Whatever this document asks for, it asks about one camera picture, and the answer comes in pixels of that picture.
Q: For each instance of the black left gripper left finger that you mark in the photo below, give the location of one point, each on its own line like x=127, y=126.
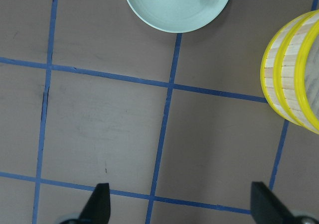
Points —
x=97, y=208

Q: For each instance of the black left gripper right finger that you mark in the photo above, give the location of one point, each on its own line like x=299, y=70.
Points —
x=266, y=208

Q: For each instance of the yellow bamboo steamer layer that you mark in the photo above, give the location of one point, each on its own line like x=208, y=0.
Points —
x=267, y=65
x=290, y=70

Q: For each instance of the light green round plate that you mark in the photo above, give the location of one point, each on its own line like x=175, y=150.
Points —
x=177, y=16

